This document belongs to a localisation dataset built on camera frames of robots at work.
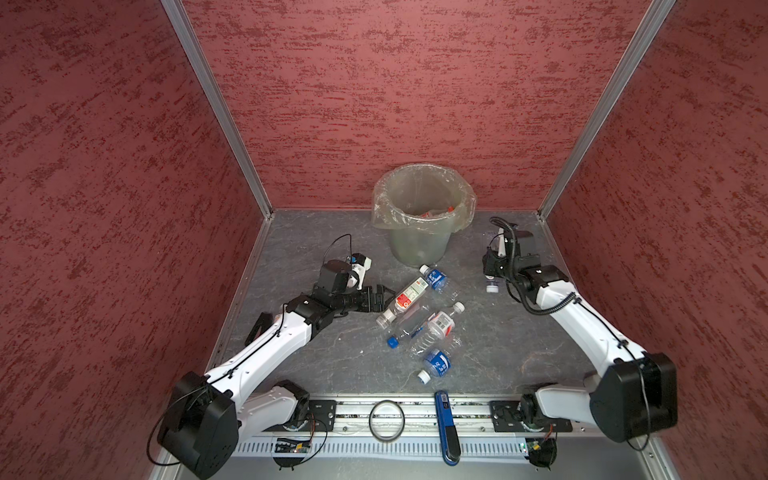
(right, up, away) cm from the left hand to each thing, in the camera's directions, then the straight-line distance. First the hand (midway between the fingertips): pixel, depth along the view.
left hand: (382, 300), depth 80 cm
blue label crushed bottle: (+14, -17, -2) cm, 22 cm away
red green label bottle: (+1, -7, +8) cm, 11 cm away
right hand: (+30, +10, +6) cm, 32 cm away
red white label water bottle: (+16, -9, +4) cm, 19 cm away
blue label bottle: (+18, +3, +15) cm, 23 cm away
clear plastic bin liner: (+13, +32, +26) cm, 43 cm away
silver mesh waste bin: (+10, +14, +19) cm, 26 cm away
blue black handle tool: (+16, -30, -10) cm, 36 cm away
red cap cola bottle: (+19, +26, +21) cm, 39 cm away
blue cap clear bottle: (+8, -9, +8) cm, 14 cm away
